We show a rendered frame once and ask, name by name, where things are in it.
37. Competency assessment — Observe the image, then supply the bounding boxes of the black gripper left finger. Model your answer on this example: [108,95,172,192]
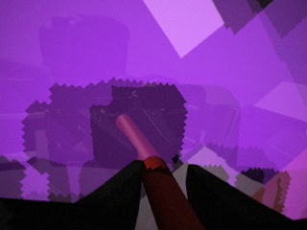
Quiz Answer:
[0,160,143,230]

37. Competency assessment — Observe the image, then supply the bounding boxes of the dark red peg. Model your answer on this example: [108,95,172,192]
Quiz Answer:
[142,156,205,230]

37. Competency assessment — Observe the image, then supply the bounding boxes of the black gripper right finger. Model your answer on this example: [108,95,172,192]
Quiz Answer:
[186,164,307,230]

